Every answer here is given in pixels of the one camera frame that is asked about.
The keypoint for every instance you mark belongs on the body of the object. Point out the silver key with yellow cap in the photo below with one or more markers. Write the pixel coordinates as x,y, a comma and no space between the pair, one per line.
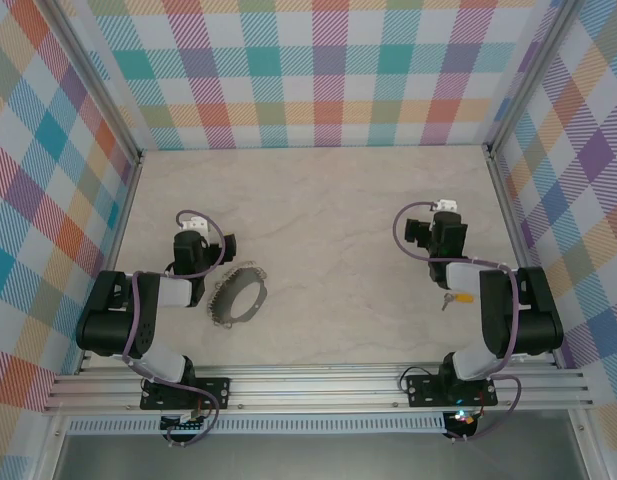
463,299

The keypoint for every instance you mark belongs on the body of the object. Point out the aluminium corner post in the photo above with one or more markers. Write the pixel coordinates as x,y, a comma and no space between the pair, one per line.
95,85
533,70

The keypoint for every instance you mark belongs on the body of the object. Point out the aluminium mounting rail beam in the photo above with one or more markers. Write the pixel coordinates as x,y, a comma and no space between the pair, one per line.
313,385

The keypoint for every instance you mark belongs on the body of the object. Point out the metal keyring plate with rings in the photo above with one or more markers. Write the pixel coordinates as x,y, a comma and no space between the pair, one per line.
222,300

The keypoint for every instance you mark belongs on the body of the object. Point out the grey metal panel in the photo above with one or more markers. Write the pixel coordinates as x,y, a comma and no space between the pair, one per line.
313,457

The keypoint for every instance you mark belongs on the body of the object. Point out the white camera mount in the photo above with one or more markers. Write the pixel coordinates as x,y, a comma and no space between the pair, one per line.
195,224
447,205

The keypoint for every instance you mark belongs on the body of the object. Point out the aluminium side rail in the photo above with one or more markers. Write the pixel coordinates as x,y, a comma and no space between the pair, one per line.
508,220
119,235

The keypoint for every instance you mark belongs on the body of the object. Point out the small circuit board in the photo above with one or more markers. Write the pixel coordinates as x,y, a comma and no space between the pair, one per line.
463,420
183,424

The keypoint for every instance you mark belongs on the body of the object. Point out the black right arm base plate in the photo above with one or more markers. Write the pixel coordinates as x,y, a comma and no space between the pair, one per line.
423,392

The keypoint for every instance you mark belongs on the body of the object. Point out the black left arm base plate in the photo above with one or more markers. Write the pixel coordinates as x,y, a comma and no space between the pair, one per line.
213,392

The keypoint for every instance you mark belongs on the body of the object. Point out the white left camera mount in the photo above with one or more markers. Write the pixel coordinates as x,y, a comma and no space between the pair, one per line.
195,224

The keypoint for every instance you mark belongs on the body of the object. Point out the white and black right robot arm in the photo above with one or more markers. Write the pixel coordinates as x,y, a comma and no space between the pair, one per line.
533,320

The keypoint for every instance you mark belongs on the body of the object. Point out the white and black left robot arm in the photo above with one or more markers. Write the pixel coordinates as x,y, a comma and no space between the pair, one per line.
108,330

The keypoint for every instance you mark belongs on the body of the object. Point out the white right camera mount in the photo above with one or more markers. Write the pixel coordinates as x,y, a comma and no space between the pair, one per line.
447,205

